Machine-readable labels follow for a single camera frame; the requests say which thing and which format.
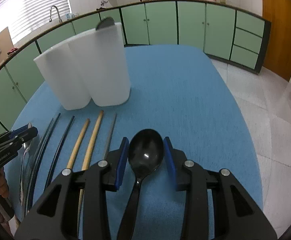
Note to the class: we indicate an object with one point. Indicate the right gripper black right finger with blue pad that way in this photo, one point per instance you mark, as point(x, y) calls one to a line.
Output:
point(236, 215)

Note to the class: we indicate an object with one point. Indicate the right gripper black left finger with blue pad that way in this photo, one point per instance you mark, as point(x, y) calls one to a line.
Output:
point(55, 214)

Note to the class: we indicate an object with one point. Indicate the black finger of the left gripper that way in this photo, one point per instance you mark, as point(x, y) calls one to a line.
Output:
point(28, 134)

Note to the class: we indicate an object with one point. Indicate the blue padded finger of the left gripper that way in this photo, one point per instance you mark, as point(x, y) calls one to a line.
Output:
point(18, 131)

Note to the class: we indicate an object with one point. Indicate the black chopstick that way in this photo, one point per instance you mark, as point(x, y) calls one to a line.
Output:
point(38, 158)
point(57, 153)

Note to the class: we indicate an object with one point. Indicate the light wooden chopstick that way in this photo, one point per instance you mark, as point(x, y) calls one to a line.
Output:
point(87, 159)
point(77, 145)

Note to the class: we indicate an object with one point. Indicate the black plastic spoon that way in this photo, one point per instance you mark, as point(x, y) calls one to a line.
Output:
point(146, 152)

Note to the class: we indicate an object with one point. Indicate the silver metal spoon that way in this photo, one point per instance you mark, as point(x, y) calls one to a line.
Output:
point(105, 22)

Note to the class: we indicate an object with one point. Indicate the green lower kitchen cabinets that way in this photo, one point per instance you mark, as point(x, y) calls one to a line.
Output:
point(224, 33)

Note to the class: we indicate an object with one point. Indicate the white plastic utensil holder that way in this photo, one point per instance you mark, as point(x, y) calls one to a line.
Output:
point(90, 66)

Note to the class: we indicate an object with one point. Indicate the chrome sink faucet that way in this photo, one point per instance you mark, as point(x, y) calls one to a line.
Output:
point(54, 11)

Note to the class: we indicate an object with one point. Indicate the window blind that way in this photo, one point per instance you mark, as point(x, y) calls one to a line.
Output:
point(24, 16)

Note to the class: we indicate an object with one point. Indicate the blue tablecloth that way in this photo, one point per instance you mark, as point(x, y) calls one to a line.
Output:
point(175, 90)

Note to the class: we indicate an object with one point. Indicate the wooden door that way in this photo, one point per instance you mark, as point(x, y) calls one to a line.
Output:
point(278, 54)

